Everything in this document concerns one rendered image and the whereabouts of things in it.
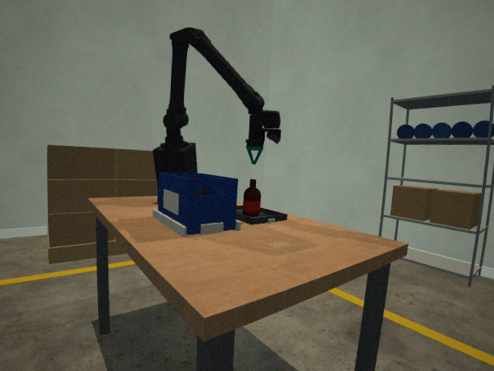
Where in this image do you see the blue bottle crate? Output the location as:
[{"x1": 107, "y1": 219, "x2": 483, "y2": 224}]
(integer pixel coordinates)
[{"x1": 158, "y1": 173, "x2": 238, "y2": 235}]

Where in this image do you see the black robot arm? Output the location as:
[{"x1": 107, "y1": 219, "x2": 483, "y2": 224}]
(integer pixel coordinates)
[{"x1": 160, "y1": 28, "x2": 281, "y2": 150}]

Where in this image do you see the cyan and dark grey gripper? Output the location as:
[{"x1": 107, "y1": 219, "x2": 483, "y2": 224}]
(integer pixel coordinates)
[{"x1": 245, "y1": 126, "x2": 264, "y2": 164}]

